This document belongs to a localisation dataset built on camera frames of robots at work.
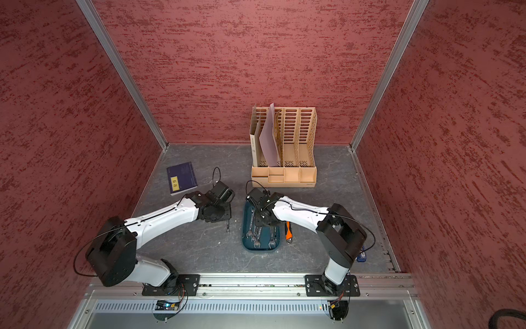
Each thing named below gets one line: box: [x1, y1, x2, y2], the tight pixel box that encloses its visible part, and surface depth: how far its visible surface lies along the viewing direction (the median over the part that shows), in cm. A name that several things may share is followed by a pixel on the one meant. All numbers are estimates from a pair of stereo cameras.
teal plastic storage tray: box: [241, 201, 282, 253], surface depth 88 cm
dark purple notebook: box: [166, 161, 198, 197], surface depth 106 cm
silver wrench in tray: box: [268, 226, 278, 250], surface depth 87 cm
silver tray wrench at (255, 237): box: [250, 226, 262, 249], surface depth 87 cm
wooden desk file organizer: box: [251, 106, 318, 188], surface depth 105 cm
